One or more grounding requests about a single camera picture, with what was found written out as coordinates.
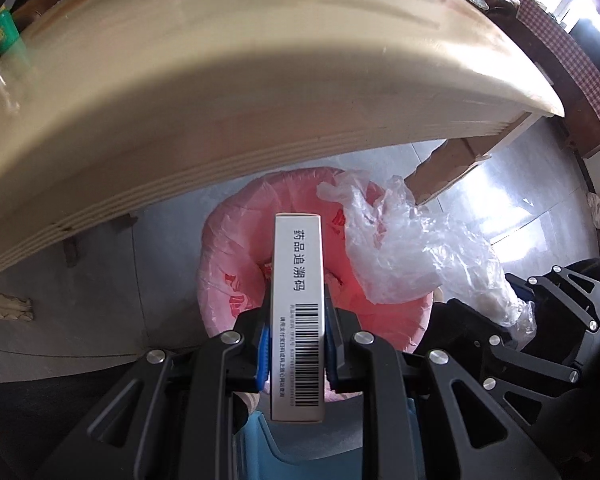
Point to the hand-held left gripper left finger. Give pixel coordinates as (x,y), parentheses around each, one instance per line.
(265,355)

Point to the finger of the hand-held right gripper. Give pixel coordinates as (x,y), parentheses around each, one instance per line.
(530,360)
(580,305)

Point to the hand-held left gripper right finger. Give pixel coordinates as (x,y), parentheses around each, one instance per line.
(330,355)

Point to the white medicine box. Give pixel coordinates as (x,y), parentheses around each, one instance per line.
(297,285)

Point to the pink lined trash bin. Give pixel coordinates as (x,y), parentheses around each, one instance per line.
(230,260)

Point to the clear plastic bag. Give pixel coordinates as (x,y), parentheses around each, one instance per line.
(405,250)

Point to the light blue plastic object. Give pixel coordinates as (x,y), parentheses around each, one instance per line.
(305,450)

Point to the small cardboard box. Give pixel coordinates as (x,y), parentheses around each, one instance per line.
(445,170)

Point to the table with checkered cloth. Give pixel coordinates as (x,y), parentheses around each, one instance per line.
(565,55)

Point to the black monitor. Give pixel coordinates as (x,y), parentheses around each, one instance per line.
(595,37)

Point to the cream coffee table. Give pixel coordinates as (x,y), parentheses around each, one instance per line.
(230,85)

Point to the window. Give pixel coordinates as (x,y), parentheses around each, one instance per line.
(565,2)

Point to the green water bottle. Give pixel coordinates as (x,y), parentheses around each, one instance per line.
(5,32)

